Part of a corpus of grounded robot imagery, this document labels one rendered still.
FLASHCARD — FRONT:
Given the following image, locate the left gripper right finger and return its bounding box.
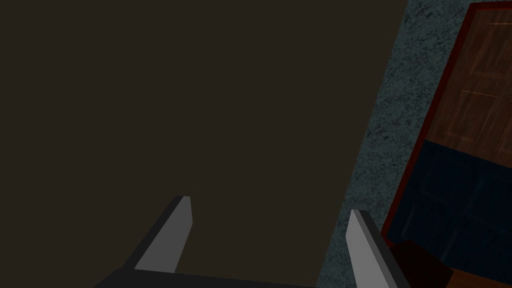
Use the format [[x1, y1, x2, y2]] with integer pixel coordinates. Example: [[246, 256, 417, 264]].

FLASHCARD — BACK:
[[345, 208, 410, 288]]

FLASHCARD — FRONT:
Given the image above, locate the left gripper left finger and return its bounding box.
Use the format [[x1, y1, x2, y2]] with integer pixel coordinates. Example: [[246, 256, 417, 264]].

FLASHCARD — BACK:
[[121, 195, 194, 274]]

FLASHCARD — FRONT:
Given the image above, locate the brown wooden panelled door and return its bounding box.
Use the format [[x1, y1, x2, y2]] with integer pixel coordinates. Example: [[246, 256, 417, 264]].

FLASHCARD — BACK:
[[387, 7, 512, 286]]

